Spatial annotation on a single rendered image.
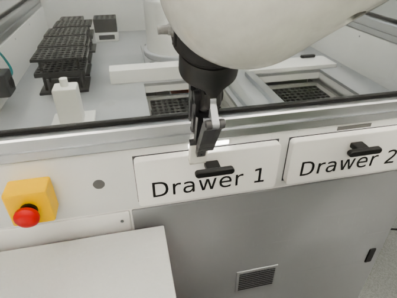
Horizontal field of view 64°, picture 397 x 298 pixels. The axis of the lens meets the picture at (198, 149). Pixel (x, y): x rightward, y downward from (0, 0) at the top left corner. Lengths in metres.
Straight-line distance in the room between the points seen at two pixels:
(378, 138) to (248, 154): 0.29
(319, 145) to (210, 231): 0.31
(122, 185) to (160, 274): 0.18
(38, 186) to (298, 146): 0.49
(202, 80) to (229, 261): 0.59
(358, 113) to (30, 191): 0.64
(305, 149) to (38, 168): 0.51
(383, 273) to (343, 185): 0.96
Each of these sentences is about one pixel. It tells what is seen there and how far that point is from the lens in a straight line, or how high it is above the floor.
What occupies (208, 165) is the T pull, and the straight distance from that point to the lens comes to 0.60.
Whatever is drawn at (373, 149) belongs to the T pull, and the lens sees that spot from 0.73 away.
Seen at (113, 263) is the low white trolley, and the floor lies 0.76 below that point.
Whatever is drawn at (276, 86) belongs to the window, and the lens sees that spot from 0.63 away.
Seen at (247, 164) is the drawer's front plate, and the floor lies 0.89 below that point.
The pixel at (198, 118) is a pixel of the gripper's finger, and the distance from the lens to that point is 0.45.
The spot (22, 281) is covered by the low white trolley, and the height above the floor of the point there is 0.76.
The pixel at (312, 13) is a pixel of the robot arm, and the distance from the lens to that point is 0.17.
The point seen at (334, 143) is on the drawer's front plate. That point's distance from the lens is 0.72.
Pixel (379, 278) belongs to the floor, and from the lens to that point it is 1.74.
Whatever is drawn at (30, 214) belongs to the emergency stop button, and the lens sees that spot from 0.60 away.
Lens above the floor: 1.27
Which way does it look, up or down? 33 degrees down
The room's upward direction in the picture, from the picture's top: straight up
